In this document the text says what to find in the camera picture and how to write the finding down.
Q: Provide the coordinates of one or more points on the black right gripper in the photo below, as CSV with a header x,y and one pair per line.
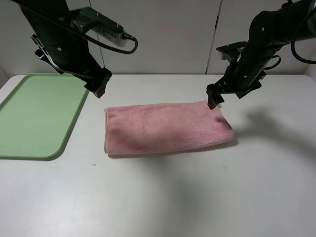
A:
x,y
240,78

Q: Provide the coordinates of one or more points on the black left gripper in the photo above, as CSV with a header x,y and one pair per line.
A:
x,y
75,59

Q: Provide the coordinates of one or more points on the pink fluffy towel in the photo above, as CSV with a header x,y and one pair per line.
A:
x,y
164,128

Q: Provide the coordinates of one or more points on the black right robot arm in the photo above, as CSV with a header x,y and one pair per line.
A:
x,y
268,33

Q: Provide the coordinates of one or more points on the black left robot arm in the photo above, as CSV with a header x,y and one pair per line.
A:
x,y
52,22

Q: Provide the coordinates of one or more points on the green plastic tray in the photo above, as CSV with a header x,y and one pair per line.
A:
x,y
38,116

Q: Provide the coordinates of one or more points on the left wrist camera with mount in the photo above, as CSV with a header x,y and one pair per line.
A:
x,y
88,19

